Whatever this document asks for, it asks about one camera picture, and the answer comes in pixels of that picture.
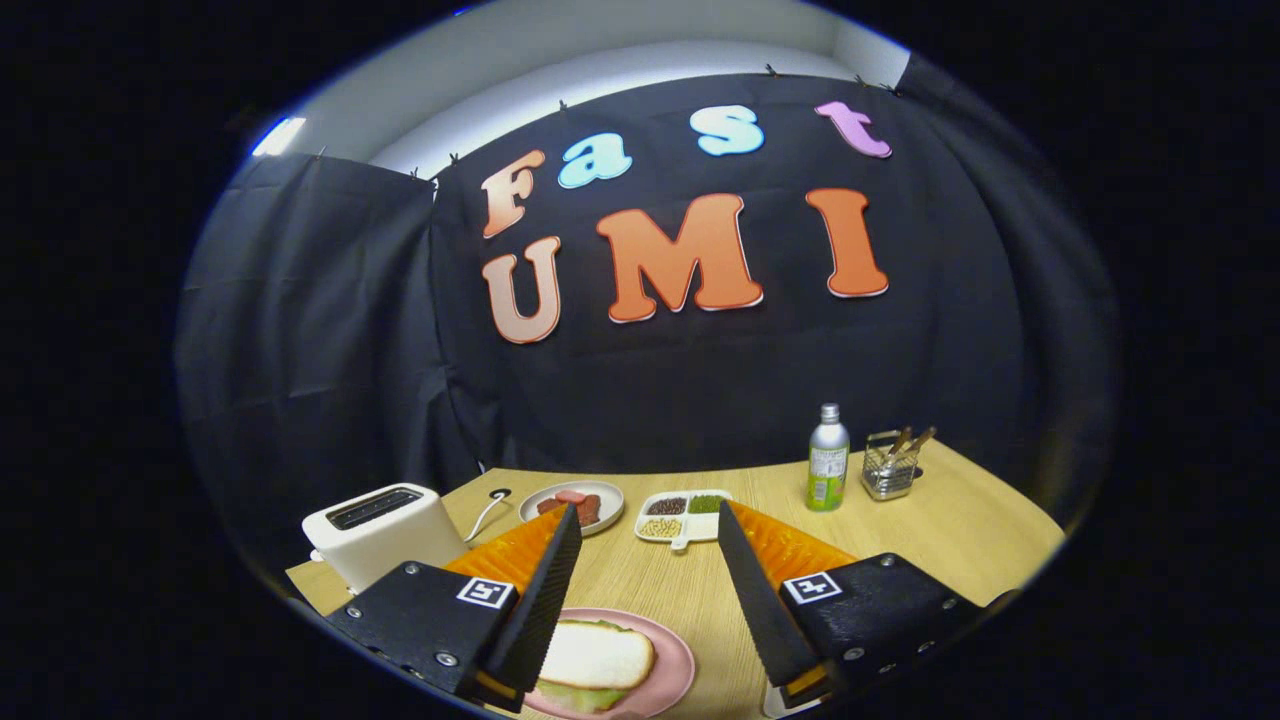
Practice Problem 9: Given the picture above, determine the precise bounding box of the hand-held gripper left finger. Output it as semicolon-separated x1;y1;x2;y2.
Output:
325;503;584;714

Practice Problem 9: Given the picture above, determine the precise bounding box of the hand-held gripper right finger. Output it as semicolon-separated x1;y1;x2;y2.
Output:
716;500;1023;713

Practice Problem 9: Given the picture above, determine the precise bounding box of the toasted bread slice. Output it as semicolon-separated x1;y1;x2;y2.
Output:
540;620;658;691

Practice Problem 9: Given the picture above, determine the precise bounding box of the green lettuce leaf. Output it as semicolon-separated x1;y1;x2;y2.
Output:
535;618;631;713

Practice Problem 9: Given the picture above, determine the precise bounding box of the white divided dish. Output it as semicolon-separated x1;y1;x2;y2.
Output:
635;489;736;552

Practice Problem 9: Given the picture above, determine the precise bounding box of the pink round plate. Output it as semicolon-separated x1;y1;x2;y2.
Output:
520;607;697;720

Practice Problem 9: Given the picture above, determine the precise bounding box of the grey round plate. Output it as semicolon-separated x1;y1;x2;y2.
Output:
518;480;626;538

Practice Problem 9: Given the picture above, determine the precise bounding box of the silver bottle with green label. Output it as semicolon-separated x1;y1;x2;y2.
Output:
806;403;851;512

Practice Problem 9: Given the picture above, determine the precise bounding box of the white toaster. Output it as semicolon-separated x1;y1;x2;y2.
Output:
301;483;469;596

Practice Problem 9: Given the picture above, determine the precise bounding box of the ceiling light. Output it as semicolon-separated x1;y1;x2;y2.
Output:
250;115;309;159

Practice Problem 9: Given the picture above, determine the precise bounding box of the white toaster cable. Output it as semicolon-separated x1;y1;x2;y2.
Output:
465;492;506;544

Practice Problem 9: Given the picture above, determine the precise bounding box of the metal wire cutlery holder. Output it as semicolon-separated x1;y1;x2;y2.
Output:
861;429;921;502

